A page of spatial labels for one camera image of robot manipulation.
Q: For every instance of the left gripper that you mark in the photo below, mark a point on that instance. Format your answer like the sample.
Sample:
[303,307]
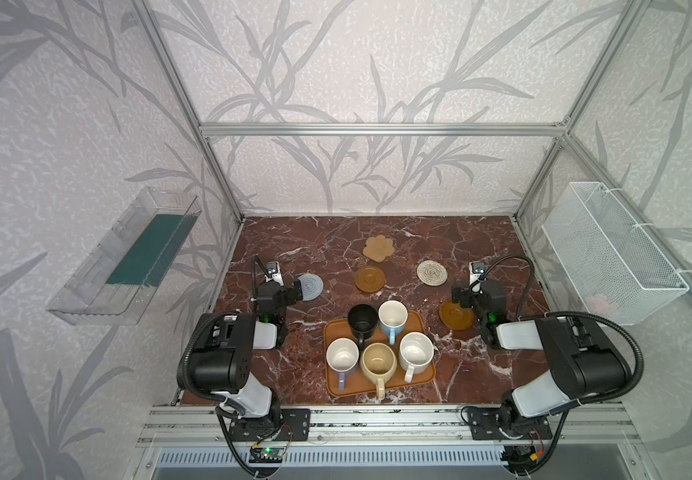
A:
[289,293]

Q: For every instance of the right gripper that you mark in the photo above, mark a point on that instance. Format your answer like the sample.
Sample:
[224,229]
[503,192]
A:
[463,300]

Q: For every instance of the large round wooden coaster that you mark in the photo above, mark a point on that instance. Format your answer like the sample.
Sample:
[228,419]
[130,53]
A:
[455,317]

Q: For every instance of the grey round coaster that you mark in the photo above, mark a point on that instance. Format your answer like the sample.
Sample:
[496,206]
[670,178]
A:
[312,286]

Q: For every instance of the woven round coaster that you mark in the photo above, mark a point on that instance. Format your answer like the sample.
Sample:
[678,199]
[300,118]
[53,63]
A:
[432,273]

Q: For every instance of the black mug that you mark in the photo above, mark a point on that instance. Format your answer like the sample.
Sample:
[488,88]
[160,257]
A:
[362,320]

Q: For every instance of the small round wooden coaster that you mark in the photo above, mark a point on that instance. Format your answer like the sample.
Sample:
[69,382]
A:
[370,279]

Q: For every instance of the cork flower coaster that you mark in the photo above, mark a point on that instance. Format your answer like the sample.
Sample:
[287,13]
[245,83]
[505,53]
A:
[378,248]

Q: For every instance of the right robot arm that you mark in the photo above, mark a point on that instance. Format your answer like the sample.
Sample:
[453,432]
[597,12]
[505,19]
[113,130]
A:
[590,358]

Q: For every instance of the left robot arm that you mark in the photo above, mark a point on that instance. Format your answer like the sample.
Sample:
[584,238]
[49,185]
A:
[216,363]

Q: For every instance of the purple mug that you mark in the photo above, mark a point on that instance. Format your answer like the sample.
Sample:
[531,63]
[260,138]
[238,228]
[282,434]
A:
[342,358]

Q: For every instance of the white speckled mug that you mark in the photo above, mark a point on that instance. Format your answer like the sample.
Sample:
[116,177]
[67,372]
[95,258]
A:
[416,353]

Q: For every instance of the light blue mug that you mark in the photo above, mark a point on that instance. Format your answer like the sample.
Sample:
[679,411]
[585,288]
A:
[393,316]

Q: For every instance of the pink object in basket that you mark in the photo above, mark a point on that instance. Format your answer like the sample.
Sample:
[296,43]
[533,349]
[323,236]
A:
[598,304]

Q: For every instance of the orange plastic tray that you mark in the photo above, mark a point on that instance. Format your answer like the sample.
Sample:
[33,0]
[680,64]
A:
[357,384]

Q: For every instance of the beige glazed mug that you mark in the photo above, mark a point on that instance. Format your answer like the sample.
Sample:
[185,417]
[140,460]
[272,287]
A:
[378,364]

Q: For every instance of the green lit circuit board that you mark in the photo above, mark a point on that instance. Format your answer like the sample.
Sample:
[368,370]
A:
[267,454]

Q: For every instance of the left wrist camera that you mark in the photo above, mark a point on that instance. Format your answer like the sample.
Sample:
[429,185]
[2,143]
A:
[273,273]

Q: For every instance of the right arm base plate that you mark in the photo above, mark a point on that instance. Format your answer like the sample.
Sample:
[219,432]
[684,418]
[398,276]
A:
[503,423]

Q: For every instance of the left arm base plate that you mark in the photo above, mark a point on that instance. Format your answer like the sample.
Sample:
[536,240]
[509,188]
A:
[287,424]

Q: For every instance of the white wire mesh basket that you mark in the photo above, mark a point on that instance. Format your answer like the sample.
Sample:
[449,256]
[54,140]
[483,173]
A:
[605,250]

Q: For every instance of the clear plastic wall bin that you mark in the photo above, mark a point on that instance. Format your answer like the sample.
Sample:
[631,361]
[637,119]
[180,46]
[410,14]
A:
[115,284]

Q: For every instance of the right wired circuit board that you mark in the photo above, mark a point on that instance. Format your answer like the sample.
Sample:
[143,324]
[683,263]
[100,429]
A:
[522,458]

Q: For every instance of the aluminium front rail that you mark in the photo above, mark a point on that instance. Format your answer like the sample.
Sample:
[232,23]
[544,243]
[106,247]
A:
[381,424]

